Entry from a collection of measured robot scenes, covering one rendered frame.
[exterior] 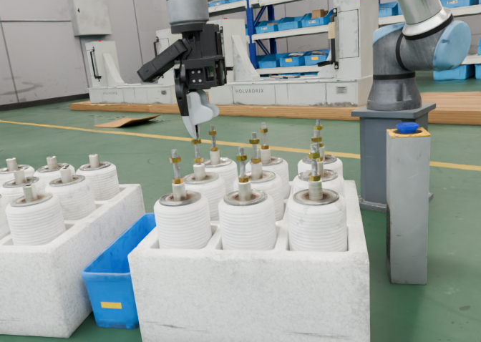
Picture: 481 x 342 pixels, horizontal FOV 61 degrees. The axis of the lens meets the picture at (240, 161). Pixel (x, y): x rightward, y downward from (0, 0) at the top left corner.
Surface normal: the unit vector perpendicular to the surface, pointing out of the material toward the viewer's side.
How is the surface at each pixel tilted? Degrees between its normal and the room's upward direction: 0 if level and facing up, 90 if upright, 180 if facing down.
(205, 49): 90
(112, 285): 92
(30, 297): 90
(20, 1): 90
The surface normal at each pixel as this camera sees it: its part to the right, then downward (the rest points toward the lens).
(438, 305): -0.09, -0.96
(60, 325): -0.18, 0.26
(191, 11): 0.25, 0.22
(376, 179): -0.65, 0.25
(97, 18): 0.75, 0.10
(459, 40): 0.51, 0.29
